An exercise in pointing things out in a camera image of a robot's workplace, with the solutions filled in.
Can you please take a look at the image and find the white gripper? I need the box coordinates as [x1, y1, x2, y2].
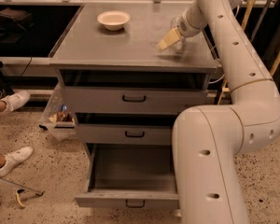
[157, 16, 202, 51]

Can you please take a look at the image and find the white paper bowl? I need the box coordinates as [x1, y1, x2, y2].
[97, 10, 130, 31]

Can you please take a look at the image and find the grey metal rod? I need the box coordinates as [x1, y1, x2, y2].
[0, 178, 44, 196]

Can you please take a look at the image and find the grey bottom drawer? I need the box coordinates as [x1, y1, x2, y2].
[75, 144, 179, 209]

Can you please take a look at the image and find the grey top drawer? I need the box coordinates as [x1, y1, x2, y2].
[60, 69, 208, 115]

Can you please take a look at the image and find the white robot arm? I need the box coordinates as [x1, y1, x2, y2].
[158, 0, 280, 224]

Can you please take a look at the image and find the clear plastic water bottle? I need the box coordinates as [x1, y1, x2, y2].
[170, 17, 186, 51]

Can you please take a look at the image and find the grey middle drawer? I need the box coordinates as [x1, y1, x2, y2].
[76, 113, 176, 146]

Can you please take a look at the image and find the white power cable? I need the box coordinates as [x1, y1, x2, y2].
[208, 44, 227, 86]

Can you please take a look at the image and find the grey drawer cabinet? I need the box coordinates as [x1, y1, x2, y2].
[49, 2, 218, 161]

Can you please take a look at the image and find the grey drawer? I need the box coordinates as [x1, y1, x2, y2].
[76, 113, 176, 146]
[60, 69, 208, 115]
[75, 144, 179, 209]

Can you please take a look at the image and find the white sneaker lower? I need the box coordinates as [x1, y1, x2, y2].
[0, 147, 34, 177]

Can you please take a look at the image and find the white sneaker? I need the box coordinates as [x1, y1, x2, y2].
[0, 147, 34, 177]
[0, 91, 30, 115]

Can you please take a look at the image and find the black box on shelf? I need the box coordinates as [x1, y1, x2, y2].
[0, 7, 34, 32]

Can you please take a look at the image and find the clear plastic trash bin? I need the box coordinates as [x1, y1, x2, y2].
[39, 84, 77, 141]

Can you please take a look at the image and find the yellow wooden ladder frame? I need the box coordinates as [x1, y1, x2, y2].
[236, 0, 280, 91]

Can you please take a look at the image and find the yellow black hand tool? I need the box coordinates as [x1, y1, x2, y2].
[15, 189, 45, 209]

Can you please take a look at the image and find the white sneaker upper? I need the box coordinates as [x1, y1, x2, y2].
[0, 91, 30, 115]

